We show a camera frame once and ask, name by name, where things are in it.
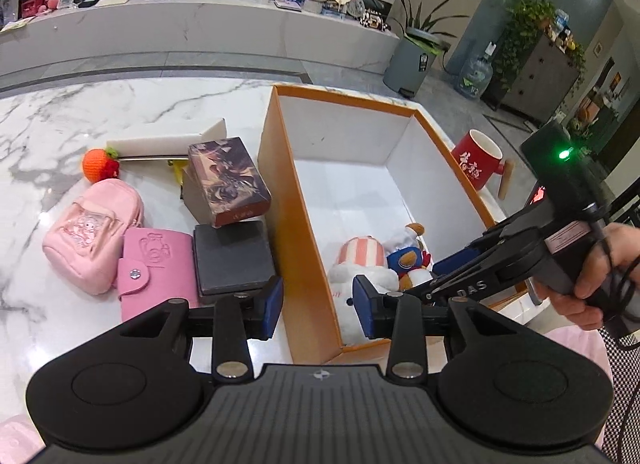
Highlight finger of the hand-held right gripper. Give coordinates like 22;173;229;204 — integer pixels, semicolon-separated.
431;231;501;275
399;264;503;303

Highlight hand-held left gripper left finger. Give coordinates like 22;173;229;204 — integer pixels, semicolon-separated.
107;276;285;382

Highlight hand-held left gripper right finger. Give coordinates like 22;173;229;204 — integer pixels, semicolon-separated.
351;275;526;381

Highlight duck plush toy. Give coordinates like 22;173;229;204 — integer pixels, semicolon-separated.
386;224;436;291

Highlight black square box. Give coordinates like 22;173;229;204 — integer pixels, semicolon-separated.
193;220;278;297

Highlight orange cardboard box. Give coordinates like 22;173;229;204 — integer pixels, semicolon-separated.
257;84;532;365

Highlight brown rectangular box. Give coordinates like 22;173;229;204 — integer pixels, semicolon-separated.
181;137;272;229

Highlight person's right hand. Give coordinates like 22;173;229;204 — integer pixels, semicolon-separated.
542;223;640;329

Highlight white plush with striped hat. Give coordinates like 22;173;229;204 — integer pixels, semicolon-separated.
327;236;401;347

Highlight red mug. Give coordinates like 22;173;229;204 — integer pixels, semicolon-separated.
450;130;516;201

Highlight grey drawer cabinet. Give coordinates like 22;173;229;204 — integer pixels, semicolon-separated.
482;36;581;119

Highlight pink card wallet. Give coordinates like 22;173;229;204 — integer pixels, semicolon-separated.
117;228;201;323

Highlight water cooler bottle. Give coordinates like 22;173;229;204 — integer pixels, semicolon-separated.
454;42;495;99

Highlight yellow tape measure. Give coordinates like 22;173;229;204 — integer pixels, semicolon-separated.
167;159;190;187

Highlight trailing vine plant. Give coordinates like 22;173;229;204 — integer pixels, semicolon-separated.
500;0;587;89

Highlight grey trash bin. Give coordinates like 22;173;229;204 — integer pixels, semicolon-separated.
383;28;446;98

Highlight white long case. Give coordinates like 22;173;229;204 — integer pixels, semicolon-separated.
105;118;228;162

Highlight pink mini backpack pouch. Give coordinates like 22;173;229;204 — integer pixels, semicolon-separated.
42;179;145;295

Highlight houndstooth clothing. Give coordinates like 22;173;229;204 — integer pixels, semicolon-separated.
597;329;640;464

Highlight potted leafy plant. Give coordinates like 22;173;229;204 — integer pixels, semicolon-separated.
390;0;471;52

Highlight orange crochet fruit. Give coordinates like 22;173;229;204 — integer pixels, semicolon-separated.
82;146;121;182

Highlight black white checkered toy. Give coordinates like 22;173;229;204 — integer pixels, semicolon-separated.
360;8;391;32

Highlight white marble tv console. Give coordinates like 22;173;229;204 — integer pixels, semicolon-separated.
0;0;401;80

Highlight pink toys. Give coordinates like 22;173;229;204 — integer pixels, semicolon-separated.
20;0;57;17

